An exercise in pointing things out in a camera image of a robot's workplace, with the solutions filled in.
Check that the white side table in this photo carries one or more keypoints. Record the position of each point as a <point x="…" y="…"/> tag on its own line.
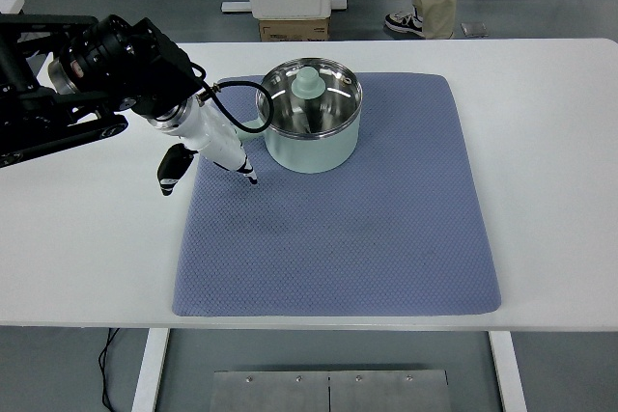
<point x="11" y="6"/>

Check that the white table leg left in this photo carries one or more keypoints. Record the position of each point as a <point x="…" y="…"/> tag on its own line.
<point x="151" y="370"/>

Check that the blue quilted mat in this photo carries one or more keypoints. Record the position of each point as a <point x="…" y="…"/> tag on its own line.
<point x="396" y="230"/>

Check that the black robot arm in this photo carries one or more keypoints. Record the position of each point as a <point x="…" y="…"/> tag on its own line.
<point x="66" y="80"/>

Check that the glass lid green knob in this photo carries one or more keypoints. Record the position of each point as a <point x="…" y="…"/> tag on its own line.
<point x="309" y="98"/>

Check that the white table leg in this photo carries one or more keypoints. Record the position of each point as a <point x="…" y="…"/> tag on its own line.
<point x="151" y="370"/>
<point x="507" y="372"/>

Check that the green pot with handle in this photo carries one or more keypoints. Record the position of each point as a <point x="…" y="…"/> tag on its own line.
<point x="311" y="156"/>

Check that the cardboard box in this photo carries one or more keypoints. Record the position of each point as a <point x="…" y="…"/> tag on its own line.
<point x="294" y="29"/>

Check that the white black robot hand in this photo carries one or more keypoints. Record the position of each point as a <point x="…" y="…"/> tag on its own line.
<point x="202" y="130"/>

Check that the white table leg right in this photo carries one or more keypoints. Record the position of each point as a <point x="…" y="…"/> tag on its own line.
<point x="507" y="372"/>

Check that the floor outlet cover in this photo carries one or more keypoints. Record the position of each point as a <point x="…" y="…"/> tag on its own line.
<point x="474" y="30"/>

